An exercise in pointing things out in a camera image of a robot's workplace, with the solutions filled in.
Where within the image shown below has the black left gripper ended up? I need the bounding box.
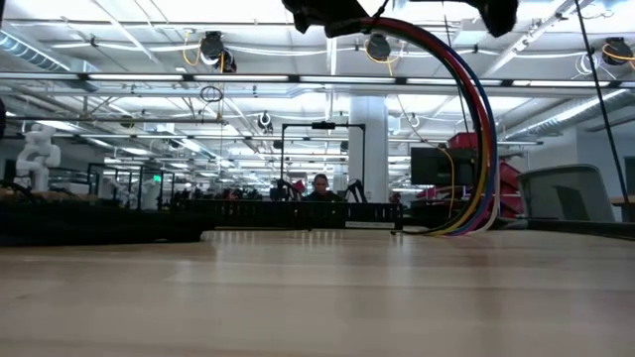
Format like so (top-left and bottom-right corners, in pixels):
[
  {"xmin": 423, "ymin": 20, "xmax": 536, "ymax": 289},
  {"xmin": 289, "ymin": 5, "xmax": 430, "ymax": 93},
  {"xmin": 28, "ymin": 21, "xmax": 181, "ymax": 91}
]
[{"xmin": 281, "ymin": 0, "xmax": 372, "ymax": 40}]

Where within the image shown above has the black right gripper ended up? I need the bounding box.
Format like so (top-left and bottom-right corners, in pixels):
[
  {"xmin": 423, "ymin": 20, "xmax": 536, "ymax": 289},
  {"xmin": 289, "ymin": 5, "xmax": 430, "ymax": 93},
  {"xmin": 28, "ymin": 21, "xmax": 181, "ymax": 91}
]
[{"xmin": 406, "ymin": 0, "xmax": 520, "ymax": 39}]

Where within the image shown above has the bundle of coloured cables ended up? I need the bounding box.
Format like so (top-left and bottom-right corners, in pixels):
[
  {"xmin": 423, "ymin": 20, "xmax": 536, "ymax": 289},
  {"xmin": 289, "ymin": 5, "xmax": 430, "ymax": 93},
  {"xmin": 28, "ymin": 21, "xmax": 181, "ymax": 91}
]
[{"xmin": 359, "ymin": 17, "xmax": 493, "ymax": 150}]

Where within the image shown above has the purple cable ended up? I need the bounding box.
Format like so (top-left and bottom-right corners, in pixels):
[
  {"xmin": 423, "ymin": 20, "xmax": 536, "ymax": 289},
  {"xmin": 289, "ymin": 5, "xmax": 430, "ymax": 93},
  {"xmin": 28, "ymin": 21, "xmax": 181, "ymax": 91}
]
[{"xmin": 455, "ymin": 187, "xmax": 495, "ymax": 236}]

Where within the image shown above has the black slotted cable duct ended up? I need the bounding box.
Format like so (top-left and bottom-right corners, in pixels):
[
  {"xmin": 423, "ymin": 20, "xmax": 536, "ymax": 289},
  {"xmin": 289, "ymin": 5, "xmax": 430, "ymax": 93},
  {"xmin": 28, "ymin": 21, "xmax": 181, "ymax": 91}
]
[{"xmin": 173, "ymin": 197, "xmax": 404, "ymax": 231}]

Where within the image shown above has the red plastic bin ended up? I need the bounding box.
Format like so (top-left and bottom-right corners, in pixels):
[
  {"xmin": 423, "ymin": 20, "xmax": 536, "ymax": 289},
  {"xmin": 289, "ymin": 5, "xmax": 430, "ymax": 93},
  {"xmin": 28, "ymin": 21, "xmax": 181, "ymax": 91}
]
[{"xmin": 447, "ymin": 131, "xmax": 481, "ymax": 151}]

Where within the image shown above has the white building column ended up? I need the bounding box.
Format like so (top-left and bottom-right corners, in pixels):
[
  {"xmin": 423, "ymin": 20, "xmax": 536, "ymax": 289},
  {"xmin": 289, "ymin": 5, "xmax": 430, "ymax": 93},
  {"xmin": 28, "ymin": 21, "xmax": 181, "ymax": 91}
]
[{"xmin": 348, "ymin": 93, "xmax": 390, "ymax": 204}]

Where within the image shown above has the black monitor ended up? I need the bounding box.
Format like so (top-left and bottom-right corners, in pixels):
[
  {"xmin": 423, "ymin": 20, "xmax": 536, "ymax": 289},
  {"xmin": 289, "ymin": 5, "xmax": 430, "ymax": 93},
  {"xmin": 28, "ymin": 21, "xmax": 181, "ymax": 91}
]
[{"xmin": 410, "ymin": 147, "xmax": 475, "ymax": 187}]

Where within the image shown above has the red bin rack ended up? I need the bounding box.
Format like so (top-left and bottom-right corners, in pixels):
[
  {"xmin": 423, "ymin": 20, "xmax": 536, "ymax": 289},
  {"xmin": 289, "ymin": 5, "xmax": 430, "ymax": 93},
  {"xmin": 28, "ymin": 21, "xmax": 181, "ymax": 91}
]
[{"xmin": 497, "ymin": 161, "xmax": 523, "ymax": 219}]

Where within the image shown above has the person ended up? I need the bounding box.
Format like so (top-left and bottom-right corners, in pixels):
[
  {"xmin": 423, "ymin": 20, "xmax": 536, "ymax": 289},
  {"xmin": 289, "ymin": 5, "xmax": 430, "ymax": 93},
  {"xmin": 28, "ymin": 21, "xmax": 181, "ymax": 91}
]
[{"xmin": 303, "ymin": 173, "xmax": 343, "ymax": 202}]

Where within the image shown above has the overhead light bar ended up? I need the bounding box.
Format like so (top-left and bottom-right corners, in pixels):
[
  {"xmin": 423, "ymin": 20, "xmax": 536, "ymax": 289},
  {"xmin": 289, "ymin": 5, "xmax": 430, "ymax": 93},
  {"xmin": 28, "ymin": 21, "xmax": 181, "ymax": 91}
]
[{"xmin": 0, "ymin": 71, "xmax": 635, "ymax": 86}]

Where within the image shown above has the black hanging cable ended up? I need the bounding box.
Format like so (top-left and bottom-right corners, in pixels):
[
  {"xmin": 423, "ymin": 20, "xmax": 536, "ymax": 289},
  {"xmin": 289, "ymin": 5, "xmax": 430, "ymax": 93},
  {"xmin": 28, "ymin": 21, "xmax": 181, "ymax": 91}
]
[
  {"xmin": 573, "ymin": 0, "xmax": 631, "ymax": 205},
  {"xmin": 443, "ymin": 14, "xmax": 472, "ymax": 149}
]

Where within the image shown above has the black station frame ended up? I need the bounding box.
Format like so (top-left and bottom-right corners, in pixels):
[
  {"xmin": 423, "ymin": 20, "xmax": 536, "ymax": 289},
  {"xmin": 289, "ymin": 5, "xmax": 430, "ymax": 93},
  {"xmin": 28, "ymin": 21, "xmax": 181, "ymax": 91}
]
[{"xmin": 280, "ymin": 122, "xmax": 367, "ymax": 202}]

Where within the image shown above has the silver spiral ceiling duct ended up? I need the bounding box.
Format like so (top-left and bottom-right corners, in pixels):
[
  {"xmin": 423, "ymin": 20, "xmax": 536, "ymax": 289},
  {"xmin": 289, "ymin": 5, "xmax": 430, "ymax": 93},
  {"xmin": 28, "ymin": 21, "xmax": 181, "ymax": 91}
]
[{"xmin": 505, "ymin": 88, "xmax": 635, "ymax": 143}]

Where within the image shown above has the black hanging wire loop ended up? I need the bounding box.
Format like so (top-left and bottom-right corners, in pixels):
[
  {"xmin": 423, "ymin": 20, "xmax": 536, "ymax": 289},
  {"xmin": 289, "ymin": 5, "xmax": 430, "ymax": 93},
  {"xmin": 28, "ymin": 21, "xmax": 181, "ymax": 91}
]
[{"xmin": 199, "ymin": 84, "xmax": 224, "ymax": 104}]

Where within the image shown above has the yellow hanging cable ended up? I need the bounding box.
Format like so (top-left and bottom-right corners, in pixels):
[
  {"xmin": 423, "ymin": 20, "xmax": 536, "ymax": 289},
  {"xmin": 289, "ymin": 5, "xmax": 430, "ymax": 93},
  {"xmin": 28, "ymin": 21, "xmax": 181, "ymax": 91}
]
[{"xmin": 436, "ymin": 146, "xmax": 457, "ymax": 219}]

